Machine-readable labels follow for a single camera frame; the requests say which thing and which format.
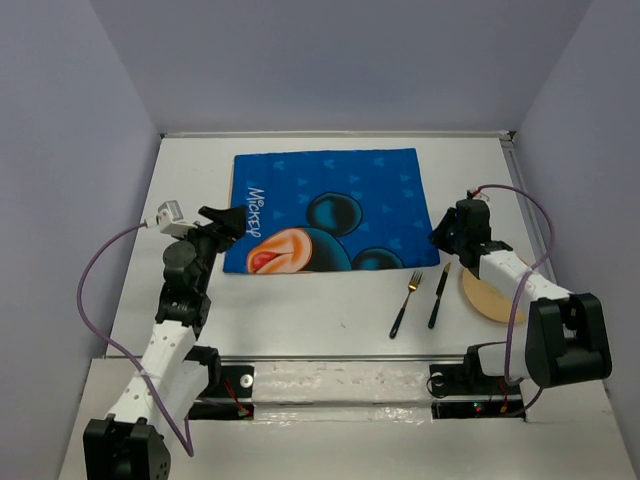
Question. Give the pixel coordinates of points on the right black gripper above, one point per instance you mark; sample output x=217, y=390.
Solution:
x=438, y=235

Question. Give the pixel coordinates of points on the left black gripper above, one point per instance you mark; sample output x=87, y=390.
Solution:
x=231, y=220

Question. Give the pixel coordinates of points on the gold fork dark handle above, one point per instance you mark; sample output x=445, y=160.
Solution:
x=412, y=287

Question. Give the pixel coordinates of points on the tan round plate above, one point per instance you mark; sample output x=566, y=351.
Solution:
x=486, y=299

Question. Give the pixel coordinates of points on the blue cartoon placemat cloth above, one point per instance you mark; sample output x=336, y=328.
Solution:
x=331, y=211

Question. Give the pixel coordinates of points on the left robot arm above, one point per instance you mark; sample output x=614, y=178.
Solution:
x=130, y=442

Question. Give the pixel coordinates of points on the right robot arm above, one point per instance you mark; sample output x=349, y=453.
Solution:
x=565, y=341

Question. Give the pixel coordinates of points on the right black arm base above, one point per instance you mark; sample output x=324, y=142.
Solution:
x=459, y=394

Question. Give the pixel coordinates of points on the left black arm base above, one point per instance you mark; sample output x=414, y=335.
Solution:
x=228, y=400

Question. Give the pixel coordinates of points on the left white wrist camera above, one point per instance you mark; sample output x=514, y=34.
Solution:
x=169, y=220

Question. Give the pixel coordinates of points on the gold knife dark handle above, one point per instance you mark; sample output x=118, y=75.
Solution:
x=439, y=292

